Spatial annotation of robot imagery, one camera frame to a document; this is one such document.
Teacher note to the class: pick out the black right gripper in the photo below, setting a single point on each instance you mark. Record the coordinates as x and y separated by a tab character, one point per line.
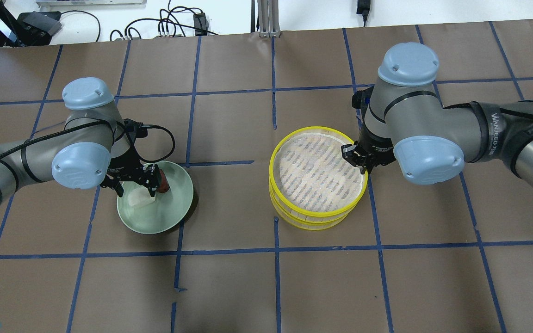
377	149

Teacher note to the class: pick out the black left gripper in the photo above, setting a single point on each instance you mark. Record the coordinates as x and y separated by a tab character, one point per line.
123	165

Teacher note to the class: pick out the reddish brown bun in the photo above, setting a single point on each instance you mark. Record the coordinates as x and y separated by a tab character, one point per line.
163	185

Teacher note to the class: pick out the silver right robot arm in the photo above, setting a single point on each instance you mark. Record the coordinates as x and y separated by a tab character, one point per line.
403	120

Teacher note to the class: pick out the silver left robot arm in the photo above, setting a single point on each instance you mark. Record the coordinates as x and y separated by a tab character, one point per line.
95	148

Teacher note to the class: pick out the light green bowl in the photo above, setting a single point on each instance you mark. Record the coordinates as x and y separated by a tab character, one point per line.
168	209

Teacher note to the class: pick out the black power adapter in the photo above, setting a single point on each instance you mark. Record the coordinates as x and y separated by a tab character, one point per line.
201	24

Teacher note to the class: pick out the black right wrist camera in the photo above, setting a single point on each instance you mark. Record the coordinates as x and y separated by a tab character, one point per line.
361	99

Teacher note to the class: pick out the aluminium frame post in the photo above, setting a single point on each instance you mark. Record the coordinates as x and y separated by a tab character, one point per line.
268	18

